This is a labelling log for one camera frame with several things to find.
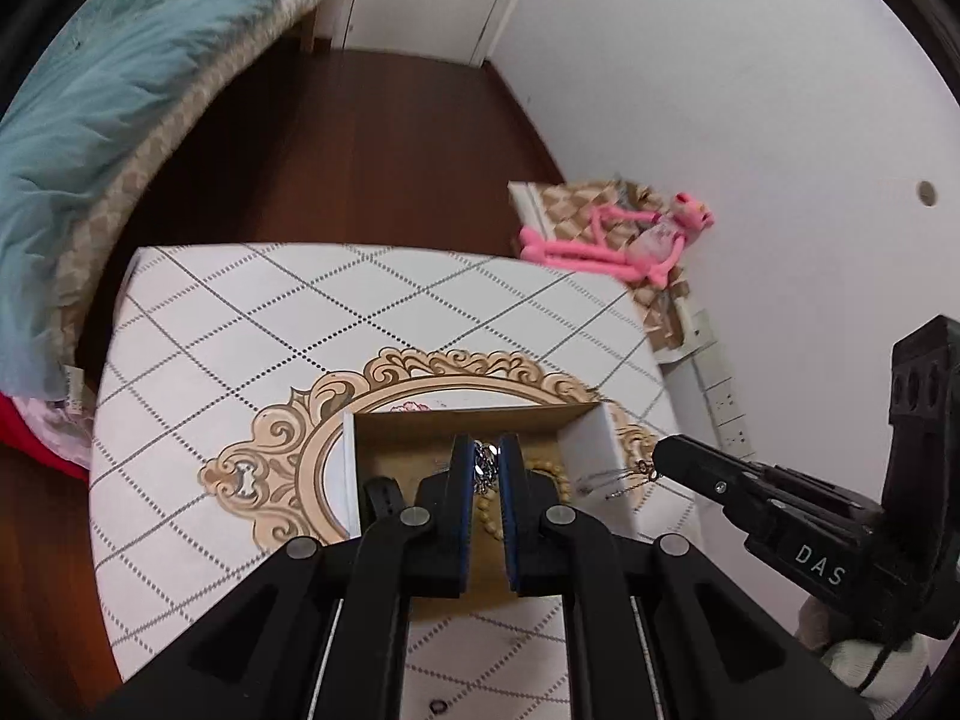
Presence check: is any black strap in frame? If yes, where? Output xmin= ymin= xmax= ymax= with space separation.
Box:
xmin=362 ymin=475 xmax=410 ymax=533

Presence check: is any beige checkered cushion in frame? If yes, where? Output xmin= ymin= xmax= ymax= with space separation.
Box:
xmin=508 ymin=178 xmax=711 ymax=355

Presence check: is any white pink cloth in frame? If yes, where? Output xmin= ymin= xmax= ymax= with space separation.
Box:
xmin=21 ymin=364 xmax=97 ymax=467

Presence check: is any light blue blanket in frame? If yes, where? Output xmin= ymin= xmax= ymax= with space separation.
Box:
xmin=0 ymin=0 xmax=336 ymax=400

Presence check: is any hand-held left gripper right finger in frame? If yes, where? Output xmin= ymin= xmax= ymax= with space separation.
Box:
xmin=496 ymin=432 xmax=876 ymax=720

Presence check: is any wooden bead bracelet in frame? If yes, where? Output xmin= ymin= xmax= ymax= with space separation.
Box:
xmin=475 ymin=456 xmax=575 ymax=542

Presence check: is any white power strip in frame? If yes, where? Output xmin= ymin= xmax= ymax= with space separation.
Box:
xmin=658 ymin=306 xmax=756 ymax=460

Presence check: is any person's right hand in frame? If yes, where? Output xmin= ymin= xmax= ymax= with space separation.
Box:
xmin=796 ymin=594 xmax=935 ymax=685

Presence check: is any silver chain necklace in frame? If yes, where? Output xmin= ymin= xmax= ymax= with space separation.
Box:
xmin=472 ymin=441 xmax=502 ymax=497

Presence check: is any red cloth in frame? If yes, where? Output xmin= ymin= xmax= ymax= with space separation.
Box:
xmin=0 ymin=388 xmax=92 ymax=482

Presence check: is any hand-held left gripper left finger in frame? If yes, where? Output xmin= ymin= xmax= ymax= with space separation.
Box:
xmin=91 ymin=432 xmax=479 ymax=720

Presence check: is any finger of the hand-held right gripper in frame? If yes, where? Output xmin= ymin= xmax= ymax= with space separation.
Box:
xmin=651 ymin=433 xmax=890 ymax=537

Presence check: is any beige checkered mattress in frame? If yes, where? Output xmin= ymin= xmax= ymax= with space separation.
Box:
xmin=54 ymin=0 xmax=351 ymax=391

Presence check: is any pink plush toy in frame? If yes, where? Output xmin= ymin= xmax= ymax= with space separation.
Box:
xmin=519 ymin=192 xmax=716 ymax=290

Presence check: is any cardboard box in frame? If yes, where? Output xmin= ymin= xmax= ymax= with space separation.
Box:
xmin=341 ymin=403 xmax=640 ymax=620

